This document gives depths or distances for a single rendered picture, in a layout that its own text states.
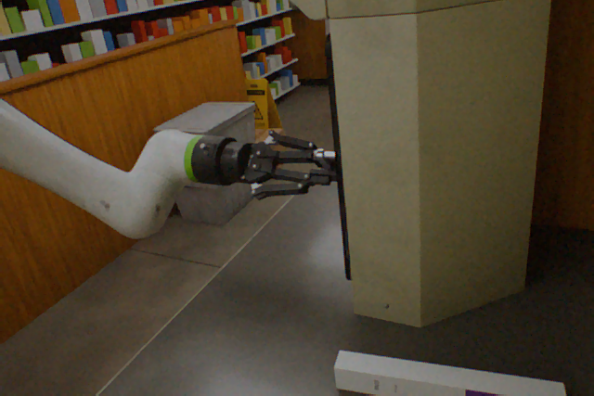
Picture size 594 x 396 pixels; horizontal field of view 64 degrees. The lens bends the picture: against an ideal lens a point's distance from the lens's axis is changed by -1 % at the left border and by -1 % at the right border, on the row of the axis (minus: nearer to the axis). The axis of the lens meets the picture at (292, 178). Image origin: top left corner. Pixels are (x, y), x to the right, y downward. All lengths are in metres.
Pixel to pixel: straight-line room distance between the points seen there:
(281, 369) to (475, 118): 0.45
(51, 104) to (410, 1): 2.31
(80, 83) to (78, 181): 1.96
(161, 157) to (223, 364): 0.39
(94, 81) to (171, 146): 2.00
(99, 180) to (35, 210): 1.83
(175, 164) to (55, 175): 0.21
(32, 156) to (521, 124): 0.78
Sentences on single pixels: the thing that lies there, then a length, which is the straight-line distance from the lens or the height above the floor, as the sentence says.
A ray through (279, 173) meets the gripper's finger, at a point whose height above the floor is 1.15.
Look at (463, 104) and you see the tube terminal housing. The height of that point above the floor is 1.29.
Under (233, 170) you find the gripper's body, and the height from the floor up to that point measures 1.16.
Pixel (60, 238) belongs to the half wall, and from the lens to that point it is 2.83.
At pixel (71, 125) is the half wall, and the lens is 2.80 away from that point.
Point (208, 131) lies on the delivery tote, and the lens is 2.87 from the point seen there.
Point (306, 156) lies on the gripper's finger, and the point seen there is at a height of 1.18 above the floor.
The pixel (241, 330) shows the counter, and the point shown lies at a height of 0.94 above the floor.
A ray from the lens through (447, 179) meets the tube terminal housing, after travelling 0.69.
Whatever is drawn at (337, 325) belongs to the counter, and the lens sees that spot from 0.81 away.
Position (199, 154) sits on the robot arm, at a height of 1.19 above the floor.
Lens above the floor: 1.48
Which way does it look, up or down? 24 degrees down
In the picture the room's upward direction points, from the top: 8 degrees counter-clockwise
